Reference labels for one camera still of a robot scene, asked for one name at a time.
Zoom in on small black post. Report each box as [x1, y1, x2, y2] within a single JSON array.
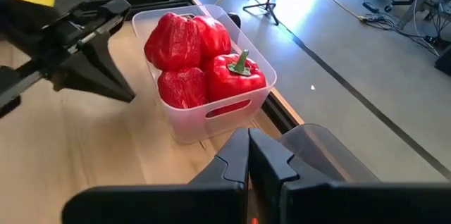
[[227, 11, 242, 30]]

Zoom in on black floor cables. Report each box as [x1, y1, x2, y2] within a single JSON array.
[[359, 0, 451, 58]]

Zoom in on black floor object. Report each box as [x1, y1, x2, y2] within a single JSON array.
[[433, 46, 451, 77]]

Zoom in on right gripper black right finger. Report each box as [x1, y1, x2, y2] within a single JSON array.
[[249, 127, 451, 224]]

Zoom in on red bell pepper green stem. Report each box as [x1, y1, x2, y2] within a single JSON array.
[[205, 49, 268, 118]]

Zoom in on grey metal leg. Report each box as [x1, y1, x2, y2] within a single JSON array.
[[396, 0, 451, 31]]

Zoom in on clear plastic bin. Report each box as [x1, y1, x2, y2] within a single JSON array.
[[132, 4, 278, 144]]

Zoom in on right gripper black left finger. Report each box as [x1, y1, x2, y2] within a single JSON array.
[[61, 128, 250, 224]]

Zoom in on crinkled red bell pepper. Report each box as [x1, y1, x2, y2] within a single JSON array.
[[143, 11, 202, 72]]

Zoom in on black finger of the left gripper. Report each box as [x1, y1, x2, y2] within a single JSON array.
[[51, 42, 134, 101], [82, 32, 137, 101]]

